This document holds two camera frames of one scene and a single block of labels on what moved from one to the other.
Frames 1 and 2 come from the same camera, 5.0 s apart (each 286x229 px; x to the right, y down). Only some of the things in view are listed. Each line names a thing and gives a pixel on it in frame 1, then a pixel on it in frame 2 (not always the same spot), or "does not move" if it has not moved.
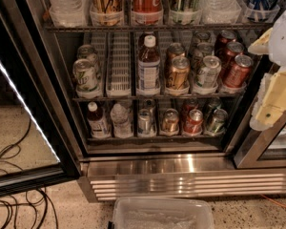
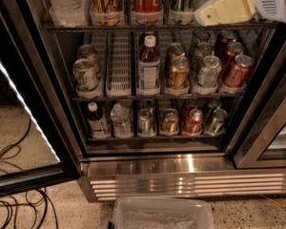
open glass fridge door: (32, 136) does not move
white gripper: (283, 43) to (274, 2)
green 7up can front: (86, 79) does not move
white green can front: (209, 75) does not move
